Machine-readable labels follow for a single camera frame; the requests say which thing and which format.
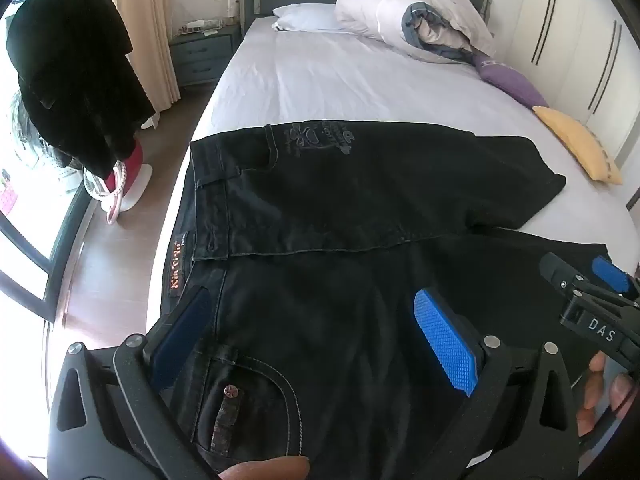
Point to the large white pillow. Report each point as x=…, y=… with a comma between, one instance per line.
x=360, y=2

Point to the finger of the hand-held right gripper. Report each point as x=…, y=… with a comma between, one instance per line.
x=560, y=267
x=611, y=272

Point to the yellow pillow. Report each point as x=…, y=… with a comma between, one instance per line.
x=575, y=142

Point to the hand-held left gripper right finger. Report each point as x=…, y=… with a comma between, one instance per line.
x=445, y=342

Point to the beige curtain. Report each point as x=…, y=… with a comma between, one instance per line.
x=145, y=25

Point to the white wardrobe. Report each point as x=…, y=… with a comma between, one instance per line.
x=575, y=35

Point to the folded white grey duvet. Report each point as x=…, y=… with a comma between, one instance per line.
x=440, y=30

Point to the black window frame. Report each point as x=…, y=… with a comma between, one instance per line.
x=60, y=250

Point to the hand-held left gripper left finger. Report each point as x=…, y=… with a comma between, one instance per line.
x=182, y=330

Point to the bed with white sheet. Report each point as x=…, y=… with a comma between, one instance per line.
x=325, y=80

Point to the person's right hand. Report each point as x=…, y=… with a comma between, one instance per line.
x=595, y=377

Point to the black hanging garment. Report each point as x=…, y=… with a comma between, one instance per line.
x=75, y=70

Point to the red white garment steamer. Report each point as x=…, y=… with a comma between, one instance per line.
x=132, y=180

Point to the black denim pants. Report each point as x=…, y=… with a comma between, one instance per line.
x=325, y=210

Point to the clear plastic box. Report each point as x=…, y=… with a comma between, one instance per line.
x=202, y=25

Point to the purple pillow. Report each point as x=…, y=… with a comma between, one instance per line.
x=510, y=82

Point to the flat white pillow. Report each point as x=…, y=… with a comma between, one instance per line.
x=307, y=17

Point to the grey nightstand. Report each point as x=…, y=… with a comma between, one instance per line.
x=205, y=57

